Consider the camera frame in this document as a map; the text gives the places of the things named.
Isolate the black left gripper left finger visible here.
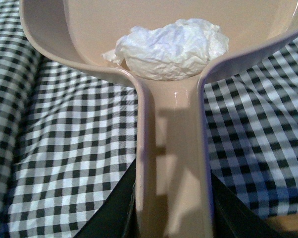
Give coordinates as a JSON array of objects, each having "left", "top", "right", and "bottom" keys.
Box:
[{"left": 75, "top": 161, "right": 136, "bottom": 238}]

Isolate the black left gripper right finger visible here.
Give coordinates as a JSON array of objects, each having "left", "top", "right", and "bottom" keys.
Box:
[{"left": 211, "top": 174, "right": 281, "bottom": 238}]

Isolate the beige plastic dustpan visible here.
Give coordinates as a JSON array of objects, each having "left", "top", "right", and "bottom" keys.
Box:
[{"left": 20, "top": 0, "right": 298, "bottom": 238}]

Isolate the wooden nightstand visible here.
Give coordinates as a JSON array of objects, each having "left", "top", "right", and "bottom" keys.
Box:
[{"left": 265, "top": 214, "right": 298, "bottom": 238}]

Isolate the black white checkered bedsheet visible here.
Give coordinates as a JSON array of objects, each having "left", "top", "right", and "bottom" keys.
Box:
[{"left": 0, "top": 0, "right": 298, "bottom": 238}]

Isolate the crumpled white tissue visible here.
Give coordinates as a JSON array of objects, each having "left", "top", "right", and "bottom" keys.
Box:
[{"left": 102, "top": 18, "right": 229, "bottom": 81}]

